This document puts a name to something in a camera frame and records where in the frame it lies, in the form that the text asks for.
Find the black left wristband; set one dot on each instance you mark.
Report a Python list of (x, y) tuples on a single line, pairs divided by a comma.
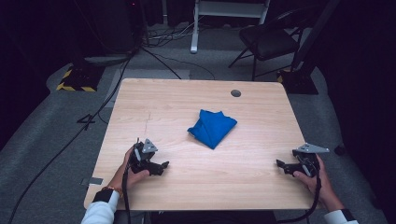
[(103, 195)]

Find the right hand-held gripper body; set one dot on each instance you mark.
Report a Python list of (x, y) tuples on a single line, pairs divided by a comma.
[(308, 165)]

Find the white metal stand frame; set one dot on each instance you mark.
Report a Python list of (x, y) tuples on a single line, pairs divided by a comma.
[(194, 34)]

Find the black folding chair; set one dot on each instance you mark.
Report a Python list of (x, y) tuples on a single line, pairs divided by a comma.
[(269, 42)]

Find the black right wristband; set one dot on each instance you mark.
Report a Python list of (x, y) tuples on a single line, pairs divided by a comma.
[(348, 214)]

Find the black slanted stand pole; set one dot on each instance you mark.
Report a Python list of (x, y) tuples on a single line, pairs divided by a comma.
[(314, 34)]

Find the grey table grommet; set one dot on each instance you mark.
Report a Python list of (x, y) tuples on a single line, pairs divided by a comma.
[(236, 93)]

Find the blue cloth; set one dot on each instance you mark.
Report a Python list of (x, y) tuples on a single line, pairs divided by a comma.
[(211, 127)]

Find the grey tape strip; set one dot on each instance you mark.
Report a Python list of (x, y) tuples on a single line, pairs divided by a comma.
[(93, 181)]

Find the person's left hand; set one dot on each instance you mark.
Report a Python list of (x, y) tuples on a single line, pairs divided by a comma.
[(124, 179)]

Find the small black floor object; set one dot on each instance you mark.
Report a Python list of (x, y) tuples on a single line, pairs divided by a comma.
[(340, 150)]

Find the black wristband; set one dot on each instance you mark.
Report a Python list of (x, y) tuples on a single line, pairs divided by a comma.
[(348, 214), (103, 195)]

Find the person's dark legs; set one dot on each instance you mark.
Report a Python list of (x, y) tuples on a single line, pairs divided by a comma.
[(211, 218)]

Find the dark equipment cabinet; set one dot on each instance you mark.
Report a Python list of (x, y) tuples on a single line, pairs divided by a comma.
[(106, 28)]

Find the person's right hand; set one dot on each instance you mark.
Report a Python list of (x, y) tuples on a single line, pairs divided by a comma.
[(323, 186)]

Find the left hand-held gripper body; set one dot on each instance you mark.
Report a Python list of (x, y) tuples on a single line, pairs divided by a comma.
[(140, 161)]

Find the black yellow striped stand base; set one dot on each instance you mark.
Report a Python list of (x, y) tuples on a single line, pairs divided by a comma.
[(79, 79)]

